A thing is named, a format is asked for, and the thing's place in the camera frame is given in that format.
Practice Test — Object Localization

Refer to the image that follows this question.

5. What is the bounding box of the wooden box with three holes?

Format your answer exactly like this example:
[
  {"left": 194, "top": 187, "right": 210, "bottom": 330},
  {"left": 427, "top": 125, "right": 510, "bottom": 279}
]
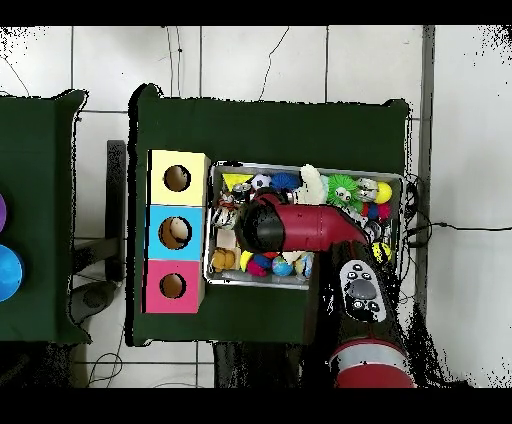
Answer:
[{"left": 141, "top": 149, "right": 212, "bottom": 315}]

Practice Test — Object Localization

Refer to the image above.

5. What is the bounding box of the brown teddy bear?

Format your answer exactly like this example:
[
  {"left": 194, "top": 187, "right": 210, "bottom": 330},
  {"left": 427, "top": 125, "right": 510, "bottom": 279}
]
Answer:
[{"left": 210, "top": 245, "right": 241, "bottom": 273}]

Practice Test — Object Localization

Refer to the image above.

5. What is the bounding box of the thin black floor cable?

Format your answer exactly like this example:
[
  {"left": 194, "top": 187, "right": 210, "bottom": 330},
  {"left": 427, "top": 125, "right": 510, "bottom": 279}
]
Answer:
[{"left": 257, "top": 25, "right": 290, "bottom": 102}]

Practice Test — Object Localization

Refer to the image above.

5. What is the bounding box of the cream knitted cloth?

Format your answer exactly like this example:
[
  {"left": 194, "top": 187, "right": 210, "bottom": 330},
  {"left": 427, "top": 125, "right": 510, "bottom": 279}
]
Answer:
[{"left": 293, "top": 163, "right": 329, "bottom": 206}]

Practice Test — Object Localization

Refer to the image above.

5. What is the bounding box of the blue spiky ball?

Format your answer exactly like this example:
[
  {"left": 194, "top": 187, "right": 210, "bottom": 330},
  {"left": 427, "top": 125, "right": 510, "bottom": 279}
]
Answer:
[{"left": 270, "top": 172, "right": 301, "bottom": 191}]

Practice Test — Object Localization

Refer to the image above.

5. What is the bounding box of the dark grey stand base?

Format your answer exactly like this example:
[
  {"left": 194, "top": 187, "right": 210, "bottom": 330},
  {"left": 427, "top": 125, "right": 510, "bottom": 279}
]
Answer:
[{"left": 69, "top": 279, "right": 117, "bottom": 326}]

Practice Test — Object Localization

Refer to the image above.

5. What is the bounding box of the metal mesh bin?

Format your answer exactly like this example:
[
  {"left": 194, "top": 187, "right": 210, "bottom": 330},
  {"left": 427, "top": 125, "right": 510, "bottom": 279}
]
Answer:
[{"left": 202, "top": 160, "right": 406, "bottom": 291}]

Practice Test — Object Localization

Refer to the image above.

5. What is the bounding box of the tiger striped plush toy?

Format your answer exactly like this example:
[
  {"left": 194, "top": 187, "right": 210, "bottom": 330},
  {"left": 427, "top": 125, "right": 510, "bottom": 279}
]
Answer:
[{"left": 217, "top": 190, "right": 241, "bottom": 209}]

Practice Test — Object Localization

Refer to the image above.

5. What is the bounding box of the large blue ball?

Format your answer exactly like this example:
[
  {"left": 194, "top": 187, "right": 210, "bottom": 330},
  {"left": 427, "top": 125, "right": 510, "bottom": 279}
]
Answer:
[{"left": 0, "top": 244, "right": 24, "bottom": 302}]

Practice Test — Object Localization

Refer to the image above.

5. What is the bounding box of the dark green table cloth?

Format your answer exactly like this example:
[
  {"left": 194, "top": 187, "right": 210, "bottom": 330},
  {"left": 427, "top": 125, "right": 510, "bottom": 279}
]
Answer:
[
  {"left": 126, "top": 82, "right": 411, "bottom": 347},
  {"left": 0, "top": 89, "right": 92, "bottom": 346}
]

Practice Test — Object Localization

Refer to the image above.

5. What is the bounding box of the small globe ball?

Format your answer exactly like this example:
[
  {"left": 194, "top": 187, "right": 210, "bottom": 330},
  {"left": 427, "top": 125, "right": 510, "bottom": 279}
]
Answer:
[{"left": 271, "top": 255, "right": 294, "bottom": 278}]

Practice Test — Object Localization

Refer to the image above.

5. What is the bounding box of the yellow wedge block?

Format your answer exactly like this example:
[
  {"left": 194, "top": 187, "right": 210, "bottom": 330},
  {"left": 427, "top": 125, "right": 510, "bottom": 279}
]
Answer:
[{"left": 221, "top": 172, "right": 255, "bottom": 192}]

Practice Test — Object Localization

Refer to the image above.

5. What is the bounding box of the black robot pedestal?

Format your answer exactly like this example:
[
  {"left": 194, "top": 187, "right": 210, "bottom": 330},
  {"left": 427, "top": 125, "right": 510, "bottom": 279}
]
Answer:
[{"left": 213, "top": 341, "right": 321, "bottom": 387}]

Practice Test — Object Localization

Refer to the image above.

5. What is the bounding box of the plain yellow ball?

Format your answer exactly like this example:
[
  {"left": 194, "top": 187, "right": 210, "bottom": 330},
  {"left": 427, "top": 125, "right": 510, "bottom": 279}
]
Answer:
[{"left": 374, "top": 181, "right": 394, "bottom": 205}]

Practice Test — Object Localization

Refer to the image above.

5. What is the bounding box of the green fuzzy ball with eyes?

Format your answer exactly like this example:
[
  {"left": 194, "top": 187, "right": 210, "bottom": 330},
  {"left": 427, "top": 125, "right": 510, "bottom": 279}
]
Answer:
[{"left": 325, "top": 173, "right": 365, "bottom": 213}]

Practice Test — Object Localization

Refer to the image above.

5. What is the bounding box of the black upright panel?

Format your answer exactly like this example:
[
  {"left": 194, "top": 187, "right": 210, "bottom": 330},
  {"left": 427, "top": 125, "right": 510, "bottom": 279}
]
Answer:
[{"left": 105, "top": 139, "right": 127, "bottom": 281}]

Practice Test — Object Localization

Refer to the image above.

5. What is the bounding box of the black power cable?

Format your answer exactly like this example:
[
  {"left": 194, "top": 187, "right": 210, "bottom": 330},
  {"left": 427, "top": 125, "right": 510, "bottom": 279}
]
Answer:
[{"left": 405, "top": 221, "right": 512, "bottom": 234}]

